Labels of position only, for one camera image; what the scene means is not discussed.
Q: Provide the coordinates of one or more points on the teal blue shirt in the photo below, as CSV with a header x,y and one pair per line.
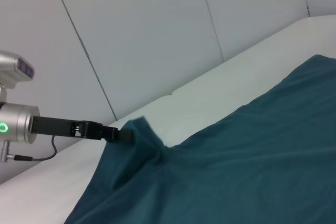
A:
x,y
236,161

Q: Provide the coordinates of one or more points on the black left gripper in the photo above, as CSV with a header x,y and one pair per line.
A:
x,y
57,127

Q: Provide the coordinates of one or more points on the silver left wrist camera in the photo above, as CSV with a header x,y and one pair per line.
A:
x,y
15,68

